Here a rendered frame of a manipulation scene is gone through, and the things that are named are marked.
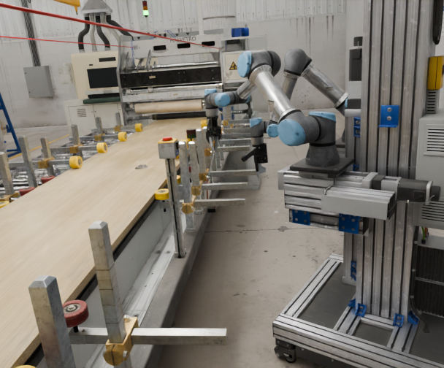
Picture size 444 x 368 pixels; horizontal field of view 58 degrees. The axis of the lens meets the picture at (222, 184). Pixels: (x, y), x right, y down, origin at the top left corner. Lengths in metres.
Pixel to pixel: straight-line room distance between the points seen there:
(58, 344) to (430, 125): 1.52
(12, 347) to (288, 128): 1.22
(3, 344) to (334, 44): 10.50
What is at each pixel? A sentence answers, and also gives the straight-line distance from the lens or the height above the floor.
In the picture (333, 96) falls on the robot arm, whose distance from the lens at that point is 2.38.
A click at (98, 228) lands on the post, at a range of 0.98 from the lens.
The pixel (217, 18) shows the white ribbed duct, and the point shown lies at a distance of 8.65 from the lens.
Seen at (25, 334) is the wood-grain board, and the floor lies 0.90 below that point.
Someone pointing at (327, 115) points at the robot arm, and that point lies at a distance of 1.79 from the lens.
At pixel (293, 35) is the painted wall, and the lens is 10.95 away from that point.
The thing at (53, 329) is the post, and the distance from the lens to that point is 0.83.
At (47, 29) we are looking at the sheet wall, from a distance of 12.24.
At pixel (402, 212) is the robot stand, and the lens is 1.99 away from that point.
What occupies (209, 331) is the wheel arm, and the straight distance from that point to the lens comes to 1.13.
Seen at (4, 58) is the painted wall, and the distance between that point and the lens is 12.83.
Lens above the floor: 1.51
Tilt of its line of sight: 17 degrees down
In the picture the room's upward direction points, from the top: 4 degrees counter-clockwise
